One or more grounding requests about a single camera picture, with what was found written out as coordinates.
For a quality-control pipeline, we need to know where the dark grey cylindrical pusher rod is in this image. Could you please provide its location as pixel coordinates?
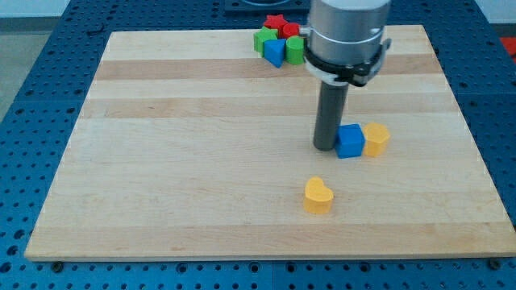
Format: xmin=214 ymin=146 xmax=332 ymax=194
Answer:
xmin=313 ymin=82 xmax=348 ymax=151

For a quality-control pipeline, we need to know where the yellow heart block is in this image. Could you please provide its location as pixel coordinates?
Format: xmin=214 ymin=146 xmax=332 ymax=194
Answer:
xmin=303 ymin=176 xmax=334 ymax=214

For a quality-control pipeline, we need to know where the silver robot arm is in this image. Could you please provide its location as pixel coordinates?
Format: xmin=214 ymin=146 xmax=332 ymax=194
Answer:
xmin=300 ymin=0 xmax=391 ymax=151

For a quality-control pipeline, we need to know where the blue cube block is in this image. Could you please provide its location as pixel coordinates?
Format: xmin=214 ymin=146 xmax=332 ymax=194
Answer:
xmin=335 ymin=123 xmax=365 ymax=159

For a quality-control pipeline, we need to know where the yellow hexagon block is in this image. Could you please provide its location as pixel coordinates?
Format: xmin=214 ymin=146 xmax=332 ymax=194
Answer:
xmin=363 ymin=122 xmax=390 ymax=157

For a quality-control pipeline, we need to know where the green half-round block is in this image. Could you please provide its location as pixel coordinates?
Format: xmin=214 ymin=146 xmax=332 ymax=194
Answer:
xmin=285 ymin=35 xmax=304 ymax=65

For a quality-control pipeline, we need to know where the blue triangle block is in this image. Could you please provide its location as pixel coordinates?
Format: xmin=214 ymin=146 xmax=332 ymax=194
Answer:
xmin=264 ymin=39 xmax=286 ymax=68

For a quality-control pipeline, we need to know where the red cylinder block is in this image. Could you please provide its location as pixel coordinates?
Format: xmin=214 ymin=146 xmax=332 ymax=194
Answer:
xmin=280 ymin=23 xmax=300 ymax=39

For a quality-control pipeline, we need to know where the green star block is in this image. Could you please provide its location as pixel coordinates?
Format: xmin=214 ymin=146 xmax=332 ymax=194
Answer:
xmin=253 ymin=27 xmax=278 ymax=56

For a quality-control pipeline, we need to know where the red star block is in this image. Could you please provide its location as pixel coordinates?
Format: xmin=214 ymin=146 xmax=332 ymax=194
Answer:
xmin=263 ymin=14 xmax=288 ymax=32

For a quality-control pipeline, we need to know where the light wooden board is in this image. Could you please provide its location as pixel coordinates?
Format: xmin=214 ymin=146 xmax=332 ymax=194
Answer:
xmin=25 ymin=25 xmax=515 ymax=262

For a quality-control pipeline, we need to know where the red object at right edge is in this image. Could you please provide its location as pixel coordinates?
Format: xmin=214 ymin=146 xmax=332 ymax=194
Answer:
xmin=500 ymin=36 xmax=516 ymax=61

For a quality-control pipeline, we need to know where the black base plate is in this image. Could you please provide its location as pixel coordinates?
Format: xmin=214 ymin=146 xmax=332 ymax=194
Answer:
xmin=223 ymin=0 xmax=310 ymax=13

